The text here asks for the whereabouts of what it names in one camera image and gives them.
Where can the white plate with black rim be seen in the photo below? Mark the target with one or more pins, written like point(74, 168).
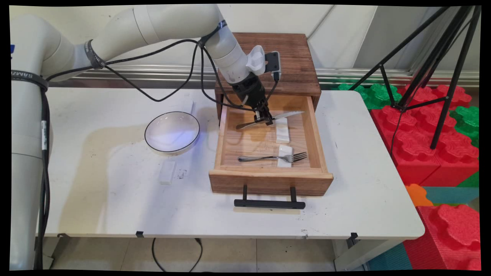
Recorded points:
point(172, 132)

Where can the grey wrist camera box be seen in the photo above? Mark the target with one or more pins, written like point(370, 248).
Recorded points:
point(272, 61)

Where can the silver table knife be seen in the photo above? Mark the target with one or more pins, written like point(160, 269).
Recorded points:
point(287, 114)

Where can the orange foam piece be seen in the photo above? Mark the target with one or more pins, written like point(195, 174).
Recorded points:
point(416, 195)

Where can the black camera tripod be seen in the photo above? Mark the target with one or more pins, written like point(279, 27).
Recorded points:
point(458, 69)

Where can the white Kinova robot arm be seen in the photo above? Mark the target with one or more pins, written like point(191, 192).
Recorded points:
point(172, 19)

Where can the silver fork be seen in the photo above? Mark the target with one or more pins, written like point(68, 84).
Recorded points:
point(261, 158)

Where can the white ceramic cutlery rest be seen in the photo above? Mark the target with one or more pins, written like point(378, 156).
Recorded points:
point(282, 132)
point(188, 107)
point(284, 151)
point(167, 172)

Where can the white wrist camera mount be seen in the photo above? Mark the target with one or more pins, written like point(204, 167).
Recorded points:
point(255, 60)

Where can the dark wooden cabinet box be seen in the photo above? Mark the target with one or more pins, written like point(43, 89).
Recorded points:
point(299, 57)

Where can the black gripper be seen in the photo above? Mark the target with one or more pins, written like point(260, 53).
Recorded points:
point(249, 92)

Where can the aluminium wall rail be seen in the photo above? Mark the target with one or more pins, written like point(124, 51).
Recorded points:
point(345, 74)

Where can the teal foam mat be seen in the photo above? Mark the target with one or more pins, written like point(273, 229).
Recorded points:
point(452, 195)

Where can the light wooden drawer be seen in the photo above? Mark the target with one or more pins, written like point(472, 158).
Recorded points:
point(249, 142)

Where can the grey table leg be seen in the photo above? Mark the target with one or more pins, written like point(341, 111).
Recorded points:
point(356, 257)
point(57, 249)

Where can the green foam block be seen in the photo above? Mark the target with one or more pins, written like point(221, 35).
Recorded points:
point(374, 96)
point(468, 120)

